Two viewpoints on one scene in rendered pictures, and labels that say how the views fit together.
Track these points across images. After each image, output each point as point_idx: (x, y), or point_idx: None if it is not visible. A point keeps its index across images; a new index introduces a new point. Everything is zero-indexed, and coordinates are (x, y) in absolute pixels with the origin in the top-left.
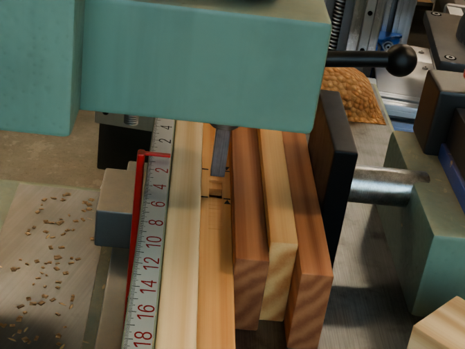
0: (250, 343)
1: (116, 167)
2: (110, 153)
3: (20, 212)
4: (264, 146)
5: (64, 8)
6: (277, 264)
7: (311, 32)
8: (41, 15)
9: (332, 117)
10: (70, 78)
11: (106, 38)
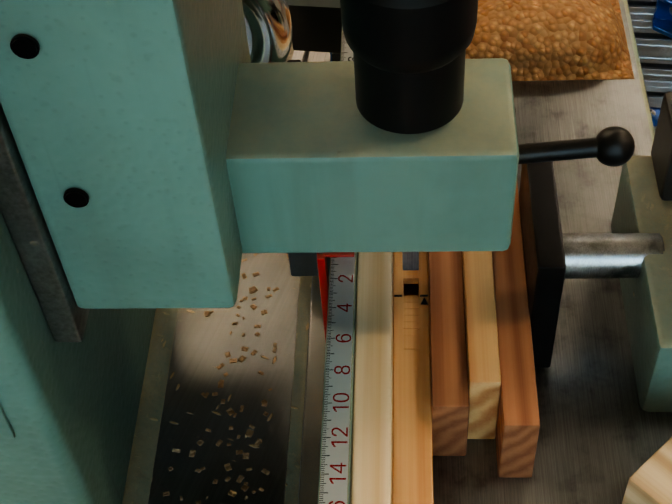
0: (458, 474)
1: (317, 47)
2: (306, 31)
3: None
4: None
5: (203, 211)
6: (480, 399)
7: (494, 165)
8: (180, 218)
9: (538, 200)
10: (224, 263)
11: (258, 193)
